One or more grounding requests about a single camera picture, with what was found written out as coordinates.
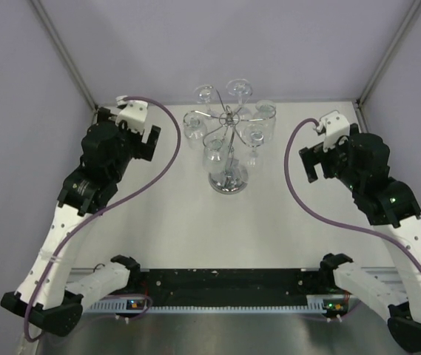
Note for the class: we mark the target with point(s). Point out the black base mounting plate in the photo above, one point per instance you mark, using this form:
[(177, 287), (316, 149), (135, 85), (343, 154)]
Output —
[(230, 286)]

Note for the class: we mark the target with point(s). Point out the chrome wine glass rack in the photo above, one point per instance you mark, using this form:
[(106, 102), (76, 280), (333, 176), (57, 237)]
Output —
[(227, 124)]

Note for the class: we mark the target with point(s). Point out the clear ribbed glass tumbler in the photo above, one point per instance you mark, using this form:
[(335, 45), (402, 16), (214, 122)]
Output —
[(266, 116)]

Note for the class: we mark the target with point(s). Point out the right controller board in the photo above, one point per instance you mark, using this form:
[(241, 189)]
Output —
[(332, 304)]

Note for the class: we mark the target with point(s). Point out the left controller board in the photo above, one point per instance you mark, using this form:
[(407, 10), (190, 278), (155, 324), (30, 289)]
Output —
[(124, 304)]

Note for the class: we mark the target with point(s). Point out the controller board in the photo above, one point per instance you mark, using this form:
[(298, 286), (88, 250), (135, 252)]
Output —
[(124, 304), (332, 304)]

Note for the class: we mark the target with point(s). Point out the etched clear wine glass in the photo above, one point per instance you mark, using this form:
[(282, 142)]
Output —
[(242, 90)]

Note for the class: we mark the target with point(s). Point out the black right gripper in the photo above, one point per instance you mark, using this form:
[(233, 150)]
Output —
[(314, 154)]

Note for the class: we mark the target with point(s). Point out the tall clear wine glass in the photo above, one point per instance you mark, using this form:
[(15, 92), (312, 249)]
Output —
[(204, 95)]

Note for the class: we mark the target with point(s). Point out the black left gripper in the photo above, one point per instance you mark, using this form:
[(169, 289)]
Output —
[(140, 146)]

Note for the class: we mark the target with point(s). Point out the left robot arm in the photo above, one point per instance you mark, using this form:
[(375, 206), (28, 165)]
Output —
[(107, 148)]

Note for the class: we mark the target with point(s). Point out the small clear wine glass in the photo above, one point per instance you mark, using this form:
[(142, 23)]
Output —
[(215, 154)]

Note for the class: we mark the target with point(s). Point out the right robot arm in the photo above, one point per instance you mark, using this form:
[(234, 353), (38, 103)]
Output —
[(360, 161)]

